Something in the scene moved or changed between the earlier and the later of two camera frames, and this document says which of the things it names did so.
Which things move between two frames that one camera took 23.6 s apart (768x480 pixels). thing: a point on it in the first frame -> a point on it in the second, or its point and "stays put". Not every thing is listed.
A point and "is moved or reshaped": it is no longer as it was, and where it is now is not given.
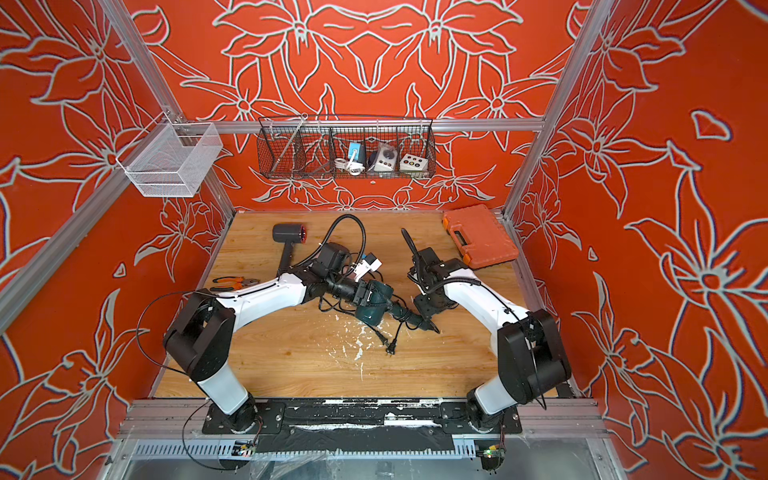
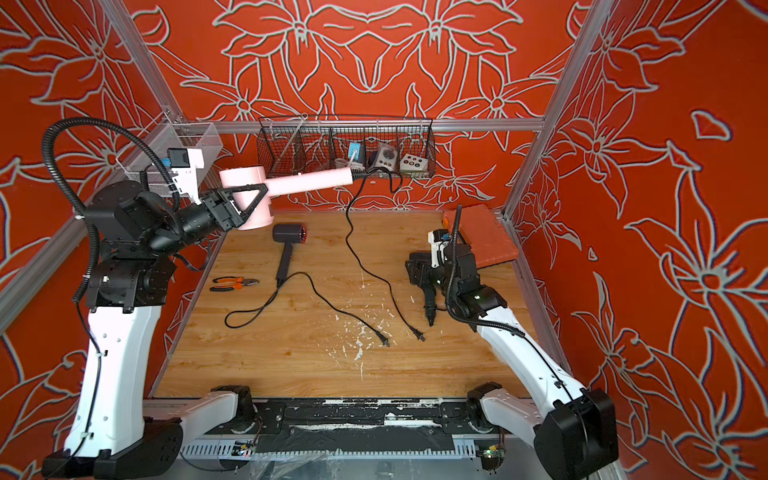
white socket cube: x=413 y=163 stays put
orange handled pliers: x=238 y=283 stays put
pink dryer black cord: x=383 y=338 is moved or reshaped
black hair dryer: x=288 y=233 stays put
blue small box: x=354 y=146 stays put
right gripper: x=423 y=310 -> x=420 y=267
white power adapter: x=386 y=160 stays put
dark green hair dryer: x=379 y=305 is moved or reshaped
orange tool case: x=479 y=236 stays put
